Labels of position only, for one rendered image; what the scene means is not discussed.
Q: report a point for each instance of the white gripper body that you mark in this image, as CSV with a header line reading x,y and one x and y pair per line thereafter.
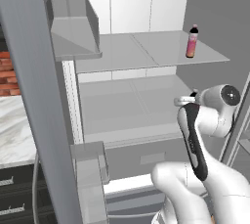
x,y
181,100

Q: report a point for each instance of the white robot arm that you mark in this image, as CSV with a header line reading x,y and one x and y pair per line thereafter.
x,y
182,188

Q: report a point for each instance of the glass fridge shelf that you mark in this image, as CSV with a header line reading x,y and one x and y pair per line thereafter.
x,y
130,107
146,50

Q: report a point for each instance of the grey fridge door with rails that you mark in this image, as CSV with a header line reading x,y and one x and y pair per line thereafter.
x,y
239,130

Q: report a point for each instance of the grey fridge crisper drawer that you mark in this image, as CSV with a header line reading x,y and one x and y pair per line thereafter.
x,y
143,159

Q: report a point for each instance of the white fridge body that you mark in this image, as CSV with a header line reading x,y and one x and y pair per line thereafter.
x,y
136,3

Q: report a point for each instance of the grey fridge door bin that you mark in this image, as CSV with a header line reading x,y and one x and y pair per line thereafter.
x,y
91,182
75,30

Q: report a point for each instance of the pink soda bottle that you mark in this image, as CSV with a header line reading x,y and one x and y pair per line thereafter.
x,y
191,44

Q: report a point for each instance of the grey freezer drawer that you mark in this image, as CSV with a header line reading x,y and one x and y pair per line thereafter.
x,y
133,201

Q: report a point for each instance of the black drawer front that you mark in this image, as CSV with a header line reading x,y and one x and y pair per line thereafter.
x,y
18,182
16,210

